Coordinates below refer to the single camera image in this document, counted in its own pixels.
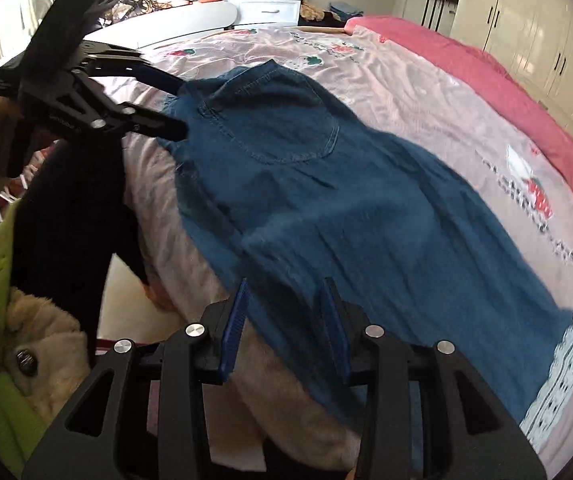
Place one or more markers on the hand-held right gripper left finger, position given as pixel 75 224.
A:
pixel 231 332

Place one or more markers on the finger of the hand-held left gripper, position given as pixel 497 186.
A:
pixel 166 127
pixel 161 78

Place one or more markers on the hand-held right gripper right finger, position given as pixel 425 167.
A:
pixel 329 320

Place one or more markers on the blue denim pants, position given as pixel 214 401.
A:
pixel 316 185

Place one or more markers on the white hanging garment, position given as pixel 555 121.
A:
pixel 21 5

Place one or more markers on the white curved table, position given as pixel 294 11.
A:
pixel 191 17

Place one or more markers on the black cloth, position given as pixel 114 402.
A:
pixel 66 220

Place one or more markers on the brown cloth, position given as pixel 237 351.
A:
pixel 311 11

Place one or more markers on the light blue cloth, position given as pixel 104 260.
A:
pixel 344 10

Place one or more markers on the pink strawberry print bedsheet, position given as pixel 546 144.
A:
pixel 416 100

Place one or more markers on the pink quilt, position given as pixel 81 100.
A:
pixel 466 65

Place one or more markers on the white wardrobe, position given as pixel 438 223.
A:
pixel 531 20

